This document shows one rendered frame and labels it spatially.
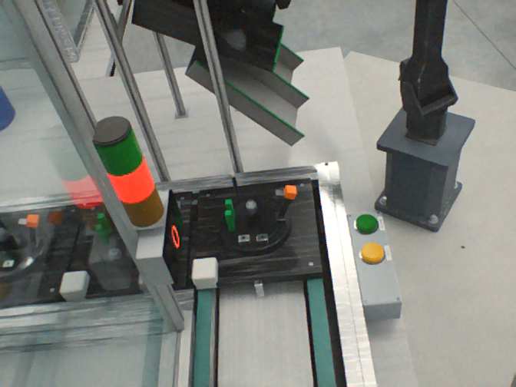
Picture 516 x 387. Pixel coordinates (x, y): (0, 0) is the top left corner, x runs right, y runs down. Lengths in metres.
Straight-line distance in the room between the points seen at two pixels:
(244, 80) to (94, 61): 0.78
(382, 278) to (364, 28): 2.54
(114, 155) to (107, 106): 1.03
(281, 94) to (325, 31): 2.16
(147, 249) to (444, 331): 0.59
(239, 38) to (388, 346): 0.65
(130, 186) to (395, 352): 0.59
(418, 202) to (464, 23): 2.38
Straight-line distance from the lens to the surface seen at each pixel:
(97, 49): 1.97
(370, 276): 1.03
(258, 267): 1.04
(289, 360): 1.00
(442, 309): 1.13
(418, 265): 1.17
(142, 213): 0.75
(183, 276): 1.06
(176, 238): 0.82
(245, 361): 1.01
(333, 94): 1.56
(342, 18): 3.54
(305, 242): 1.07
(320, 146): 1.40
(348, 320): 0.98
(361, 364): 0.95
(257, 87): 1.26
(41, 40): 0.60
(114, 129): 0.68
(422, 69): 1.03
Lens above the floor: 1.82
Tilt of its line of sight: 47 degrees down
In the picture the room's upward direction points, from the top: 11 degrees counter-clockwise
